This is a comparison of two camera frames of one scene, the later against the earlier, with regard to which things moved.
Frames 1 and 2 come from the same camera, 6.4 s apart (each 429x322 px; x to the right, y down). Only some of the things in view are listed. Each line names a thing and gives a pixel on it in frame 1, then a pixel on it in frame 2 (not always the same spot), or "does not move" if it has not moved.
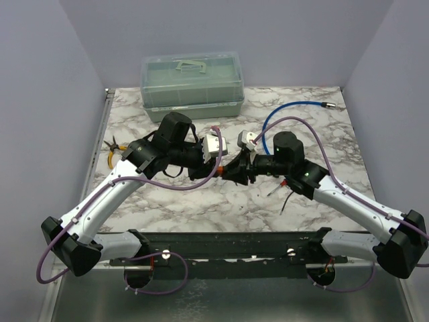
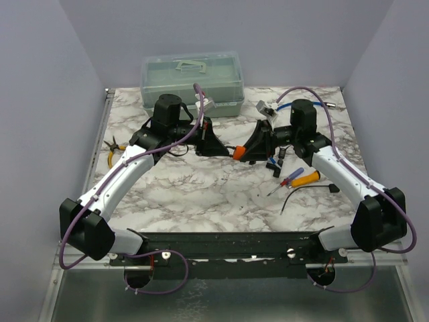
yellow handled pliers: [112, 148] does not move
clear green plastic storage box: [200, 84] does not move
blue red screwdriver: [283, 184] does not move
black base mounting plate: [238, 254] does not move
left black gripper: [202, 170] → [208, 143]
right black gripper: [240, 167] → [262, 144]
